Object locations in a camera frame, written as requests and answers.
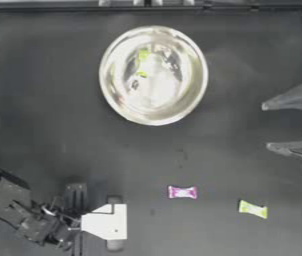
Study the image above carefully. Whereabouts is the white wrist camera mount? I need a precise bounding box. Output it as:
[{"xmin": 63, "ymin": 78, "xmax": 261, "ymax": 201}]
[{"xmin": 80, "ymin": 203, "xmax": 130, "ymax": 242}]

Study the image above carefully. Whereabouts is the green candy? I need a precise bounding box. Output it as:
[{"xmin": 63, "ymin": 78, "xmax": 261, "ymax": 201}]
[
  {"xmin": 238, "ymin": 199, "xmax": 270, "ymax": 220},
  {"xmin": 135, "ymin": 47, "xmax": 154, "ymax": 68}
]

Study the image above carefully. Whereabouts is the purple candy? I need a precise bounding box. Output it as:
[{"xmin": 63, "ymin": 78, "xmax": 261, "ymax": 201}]
[{"xmin": 167, "ymin": 185, "xmax": 199, "ymax": 200}]

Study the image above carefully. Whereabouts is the steel bowl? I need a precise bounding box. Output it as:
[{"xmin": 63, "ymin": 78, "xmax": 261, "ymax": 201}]
[{"xmin": 98, "ymin": 25, "xmax": 210, "ymax": 127}]

